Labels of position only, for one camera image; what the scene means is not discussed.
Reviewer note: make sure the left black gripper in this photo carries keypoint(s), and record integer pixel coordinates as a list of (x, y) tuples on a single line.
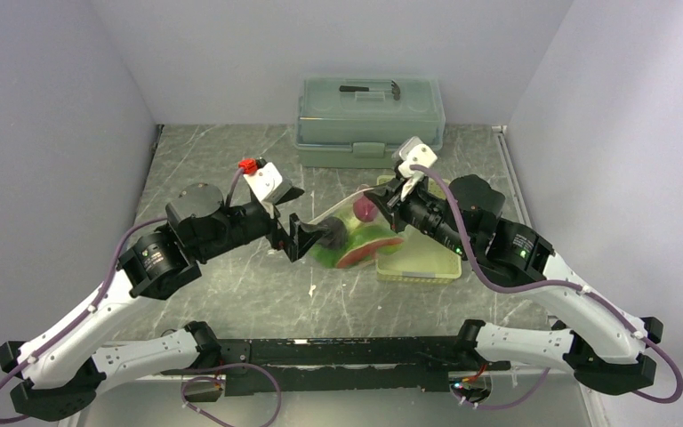
[(297, 242)]

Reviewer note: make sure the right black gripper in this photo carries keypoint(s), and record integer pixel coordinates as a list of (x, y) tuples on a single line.
[(389, 196)]

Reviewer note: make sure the dark brown fruit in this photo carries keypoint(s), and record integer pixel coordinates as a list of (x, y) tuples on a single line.
[(335, 233)]

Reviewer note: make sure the green cabbage leaf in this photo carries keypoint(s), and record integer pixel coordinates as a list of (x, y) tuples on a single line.
[(341, 236)]

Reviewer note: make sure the clear dotted zip bag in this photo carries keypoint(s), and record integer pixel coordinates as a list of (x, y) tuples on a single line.
[(343, 209)]

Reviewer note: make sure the watermelon slice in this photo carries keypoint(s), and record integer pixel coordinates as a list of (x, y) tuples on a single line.
[(368, 249)]

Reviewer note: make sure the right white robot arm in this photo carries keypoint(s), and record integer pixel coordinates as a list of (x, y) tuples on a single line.
[(601, 346)]

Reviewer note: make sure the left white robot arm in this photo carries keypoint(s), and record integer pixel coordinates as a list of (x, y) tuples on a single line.
[(65, 368)]

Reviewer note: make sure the pale green perforated basket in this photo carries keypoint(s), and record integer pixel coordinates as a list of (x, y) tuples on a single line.
[(417, 258)]

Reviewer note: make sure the green plastic toolbox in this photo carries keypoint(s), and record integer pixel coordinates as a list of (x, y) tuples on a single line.
[(347, 122)]

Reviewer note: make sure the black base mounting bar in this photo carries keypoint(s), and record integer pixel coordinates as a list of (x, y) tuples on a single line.
[(424, 363)]

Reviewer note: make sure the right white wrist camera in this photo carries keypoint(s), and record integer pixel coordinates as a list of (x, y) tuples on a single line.
[(413, 152)]

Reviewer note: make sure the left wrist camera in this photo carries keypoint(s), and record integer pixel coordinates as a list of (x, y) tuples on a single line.
[(265, 180)]

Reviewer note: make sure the aluminium rail frame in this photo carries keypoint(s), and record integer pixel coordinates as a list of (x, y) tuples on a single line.
[(115, 364)]

